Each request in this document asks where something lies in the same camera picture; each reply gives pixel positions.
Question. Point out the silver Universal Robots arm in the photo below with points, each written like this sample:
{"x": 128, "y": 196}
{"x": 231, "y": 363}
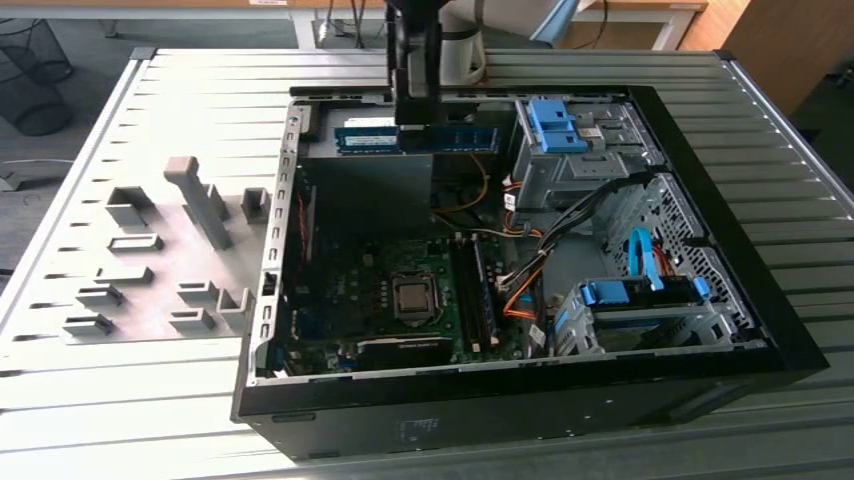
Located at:
{"x": 460, "y": 55}

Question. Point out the black RAM slot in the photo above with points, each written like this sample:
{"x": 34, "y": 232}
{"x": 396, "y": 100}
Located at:
{"x": 465, "y": 295}

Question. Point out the dark installed RAM stick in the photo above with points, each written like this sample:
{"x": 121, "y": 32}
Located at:
{"x": 485, "y": 295}

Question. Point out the grey power supply unit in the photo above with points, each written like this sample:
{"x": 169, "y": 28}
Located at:
{"x": 367, "y": 190}

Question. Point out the blue drive carrier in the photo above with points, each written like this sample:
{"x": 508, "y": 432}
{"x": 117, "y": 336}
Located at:
{"x": 549, "y": 125}

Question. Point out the metal drive cage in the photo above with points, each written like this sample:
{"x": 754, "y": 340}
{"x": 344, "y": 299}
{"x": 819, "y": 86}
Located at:
{"x": 587, "y": 170}

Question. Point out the CPU socket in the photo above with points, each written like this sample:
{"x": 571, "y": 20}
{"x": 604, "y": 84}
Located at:
{"x": 413, "y": 276}

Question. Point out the silver CPU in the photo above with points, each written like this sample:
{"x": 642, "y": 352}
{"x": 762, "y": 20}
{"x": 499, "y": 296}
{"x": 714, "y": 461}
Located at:
{"x": 413, "y": 299}

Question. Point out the green motherboard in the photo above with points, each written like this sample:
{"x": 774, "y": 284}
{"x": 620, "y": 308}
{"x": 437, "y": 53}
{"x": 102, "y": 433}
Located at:
{"x": 347, "y": 300}

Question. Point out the blue disk carrier with disk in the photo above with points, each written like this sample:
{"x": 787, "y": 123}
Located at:
{"x": 603, "y": 292}

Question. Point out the blue bay latch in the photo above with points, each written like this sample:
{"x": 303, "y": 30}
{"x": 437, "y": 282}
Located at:
{"x": 563, "y": 320}

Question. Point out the grey parts rack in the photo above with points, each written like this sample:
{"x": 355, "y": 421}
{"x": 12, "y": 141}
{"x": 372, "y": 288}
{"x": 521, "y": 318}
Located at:
{"x": 167, "y": 260}

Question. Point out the black graphics card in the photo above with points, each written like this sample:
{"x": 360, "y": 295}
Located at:
{"x": 407, "y": 352}

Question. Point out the metal disk bay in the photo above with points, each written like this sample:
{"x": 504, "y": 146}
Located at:
{"x": 667, "y": 325}

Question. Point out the wooden cabinet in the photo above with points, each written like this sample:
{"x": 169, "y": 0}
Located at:
{"x": 787, "y": 45}

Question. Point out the black PC case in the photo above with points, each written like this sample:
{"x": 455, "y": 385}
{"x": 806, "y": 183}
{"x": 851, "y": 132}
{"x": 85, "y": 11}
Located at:
{"x": 467, "y": 415}

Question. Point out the grey floor stand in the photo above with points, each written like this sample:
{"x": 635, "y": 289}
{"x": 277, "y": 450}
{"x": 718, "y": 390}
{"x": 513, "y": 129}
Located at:
{"x": 6, "y": 181}

